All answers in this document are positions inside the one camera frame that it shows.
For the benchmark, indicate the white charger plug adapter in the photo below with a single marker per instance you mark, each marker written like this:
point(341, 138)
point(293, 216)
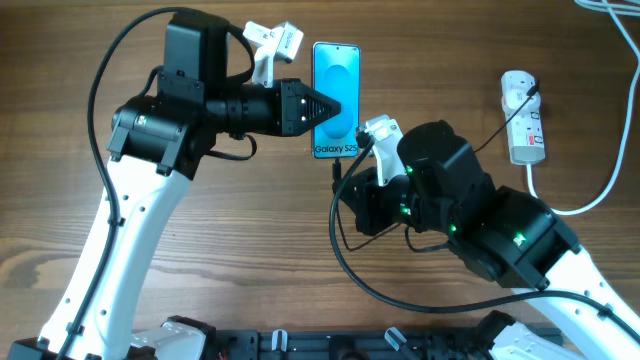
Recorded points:
point(517, 98)

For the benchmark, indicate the turquoise screen smartphone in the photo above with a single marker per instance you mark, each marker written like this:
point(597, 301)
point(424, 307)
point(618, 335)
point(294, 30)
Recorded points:
point(337, 74)

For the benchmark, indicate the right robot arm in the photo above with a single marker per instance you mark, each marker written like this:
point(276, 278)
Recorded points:
point(429, 179)

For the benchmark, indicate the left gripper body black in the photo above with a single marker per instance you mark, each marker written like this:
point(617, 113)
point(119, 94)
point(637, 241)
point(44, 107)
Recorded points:
point(283, 106)

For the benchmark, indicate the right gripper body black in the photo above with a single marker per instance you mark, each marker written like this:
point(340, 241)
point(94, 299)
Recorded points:
point(384, 205)

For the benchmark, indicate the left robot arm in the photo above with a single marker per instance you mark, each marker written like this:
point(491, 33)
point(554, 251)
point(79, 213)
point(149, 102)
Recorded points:
point(216, 78)

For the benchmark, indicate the white power strip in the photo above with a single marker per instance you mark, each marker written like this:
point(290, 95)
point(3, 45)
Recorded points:
point(524, 131)

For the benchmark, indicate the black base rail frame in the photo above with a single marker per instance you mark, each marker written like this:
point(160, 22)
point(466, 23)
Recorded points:
point(447, 343)

